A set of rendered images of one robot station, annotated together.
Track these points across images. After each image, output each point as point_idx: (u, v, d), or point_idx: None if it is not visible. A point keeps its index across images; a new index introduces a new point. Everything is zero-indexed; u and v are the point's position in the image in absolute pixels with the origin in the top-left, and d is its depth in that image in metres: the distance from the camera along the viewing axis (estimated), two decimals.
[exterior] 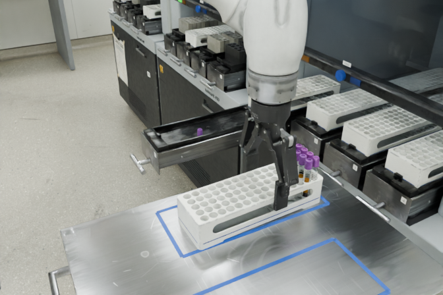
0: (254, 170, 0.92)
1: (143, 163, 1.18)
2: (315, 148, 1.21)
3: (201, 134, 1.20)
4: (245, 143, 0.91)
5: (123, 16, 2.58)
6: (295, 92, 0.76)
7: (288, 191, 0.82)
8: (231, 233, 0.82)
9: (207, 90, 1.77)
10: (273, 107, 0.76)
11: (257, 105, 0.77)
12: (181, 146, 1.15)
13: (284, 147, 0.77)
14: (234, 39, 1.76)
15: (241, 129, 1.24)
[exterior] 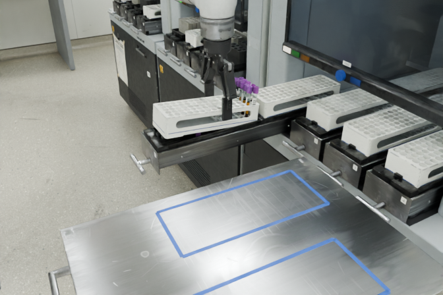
0: (211, 97, 1.27)
1: (143, 163, 1.18)
2: (315, 148, 1.21)
3: (199, 135, 1.20)
4: (204, 76, 1.26)
5: (123, 16, 2.58)
6: (232, 32, 1.11)
7: (231, 105, 1.17)
8: (189, 130, 1.16)
9: None
10: (217, 42, 1.10)
11: (206, 41, 1.12)
12: (181, 146, 1.15)
13: (225, 70, 1.12)
14: (234, 39, 1.76)
15: (241, 129, 1.24)
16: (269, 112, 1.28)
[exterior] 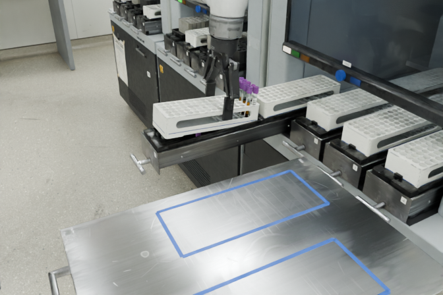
0: (211, 97, 1.27)
1: (143, 163, 1.18)
2: (315, 148, 1.21)
3: (199, 135, 1.20)
4: (206, 75, 1.26)
5: (123, 16, 2.58)
6: (240, 32, 1.12)
7: (233, 105, 1.17)
8: (189, 131, 1.16)
9: None
10: (224, 41, 1.11)
11: (214, 39, 1.12)
12: (181, 146, 1.15)
13: (230, 69, 1.12)
14: None
15: (241, 129, 1.24)
16: (269, 112, 1.28)
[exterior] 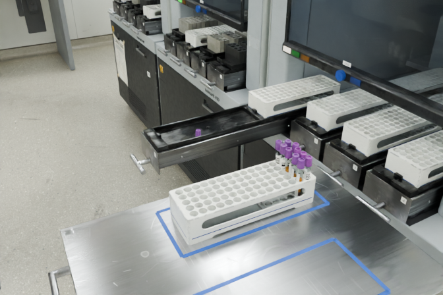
0: (248, 168, 0.92)
1: (143, 163, 1.18)
2: (315, 148, 1.21)
3: (199, 135, 1.20)
4: None
5: (123, 16, 2.58)
6: None
7: (35, 4, 0.72)
8: (221, 229, 0.83)
9: (207, 90, 1.77)
10: None
11: None
12: (181, 146, 1.15)
13: None
14: (234, 39, 1.76)
15: (241, 129, 1.24)
16: (269, 112, 1.28)
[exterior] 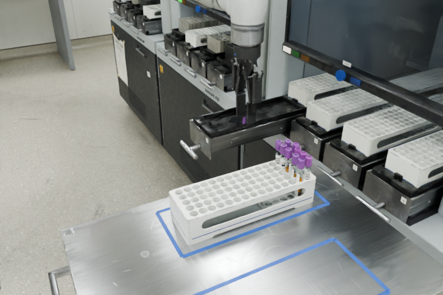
0: (248, 168, 0.92)
1: (194, 149, 1.25)
2: (315, 148, 1.21)
3: None
4: (256, 99, 1.19)
5: (123, 16, 2.58)
6: None
7: (236, 98, 1.28)
8: (221, 229, 0.83)
9: (207, 90, 1.77)
10: None
11: None
12: (231, 132, 1.22)
13: None
14: None
15: (285, 117, 1.31)
16: None
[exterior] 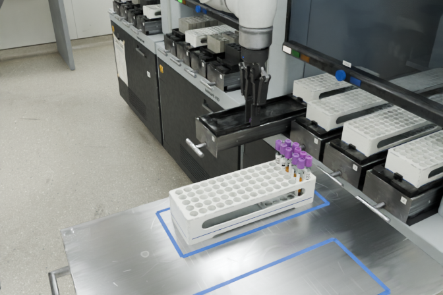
0: (248, 168, 0.92)
1: (200, 147, 1.26)
2: (315, 148, 1.21)
3: None
4: (261, 101, 1.20)
5: (123, 16, 2.58)
6: None
7: (246, 104, 1.26)
8: (221, 229, 0.83)
9: (207, 90, 1.77)
10: None
11: None
12: (237, 131, 1.23)
13: None
14: (234, 39, 1.76)
15: (290, 116, 1.32)
16: None
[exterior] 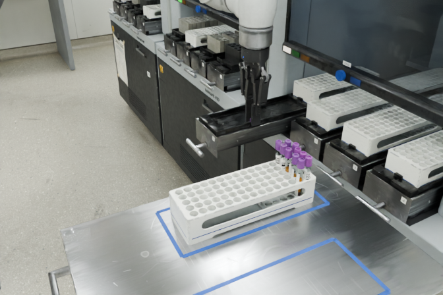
0: (248, 168, 0.92)
1: (200, 147, 1.26)
2: (315, 148, 1.21)
3: None
4: (262, 101, 1.20)
5: (123, 16, 2.58)
6: None
7: (246, 103, 1.26)
8: (221, 229, 0.83)
9: (207, 90, 1.77)
10: None
11: None
12: (237, 131, 1.23)
13: None
14: (234, 39, 1.76)
15: (290, 116, 1.32)
16: None
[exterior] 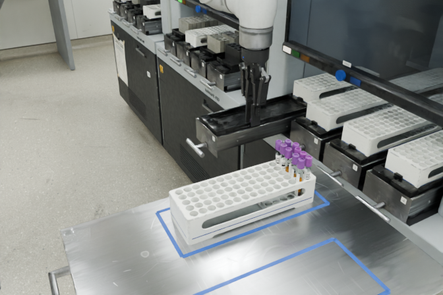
0: (248, 168, 0.92)
1: (200, 147, 1.26)
2: (315, 148, 1.21)
3: None
4: (261, 101, 1.20)
5: (123, 16, 2.58)
6: None
7: (246, 104, 1.26)
8: (221, 229, 0.83)
9: (207, 90, 1.77)
10: None
11: None
12: (237, 131, 1.23)
13: None
14: (234, 39, 1.76)
15: (290, 116, 1.32)
16: (316, 100, 1.35)
